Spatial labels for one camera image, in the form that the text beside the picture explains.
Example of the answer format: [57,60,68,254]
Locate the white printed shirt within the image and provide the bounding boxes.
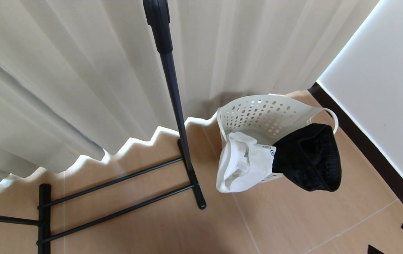
[216,132,276,193]

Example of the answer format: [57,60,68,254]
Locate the beige curtain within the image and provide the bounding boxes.
[0,0,380,191]

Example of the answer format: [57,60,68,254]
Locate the black garment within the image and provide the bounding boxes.
[272,123,342,192]

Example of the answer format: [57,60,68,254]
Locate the black clothes rack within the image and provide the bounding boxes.
[0,0,207,254]

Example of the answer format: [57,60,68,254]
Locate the white laundry basket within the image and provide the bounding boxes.
[216,94,339,184]

